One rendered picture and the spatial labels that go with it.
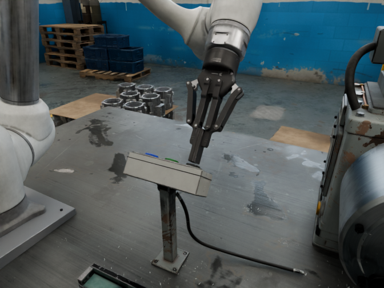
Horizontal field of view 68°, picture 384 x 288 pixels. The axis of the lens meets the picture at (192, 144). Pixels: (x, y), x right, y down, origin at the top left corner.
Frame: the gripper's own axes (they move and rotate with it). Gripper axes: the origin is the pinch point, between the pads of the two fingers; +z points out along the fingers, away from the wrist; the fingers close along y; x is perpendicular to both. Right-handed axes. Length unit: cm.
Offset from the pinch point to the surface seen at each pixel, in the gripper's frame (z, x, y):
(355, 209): 4.8, -4.3, 28.9
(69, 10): -330, 413, -603
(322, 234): 10.9, 26.9, 27.5
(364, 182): 0.1, -1.1, 29.9
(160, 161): 5.2, -3.5, -5.6
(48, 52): -198, 385, -584
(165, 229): 19.2, 7.1, -5.1
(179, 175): 6.8, -3.5, -0.8
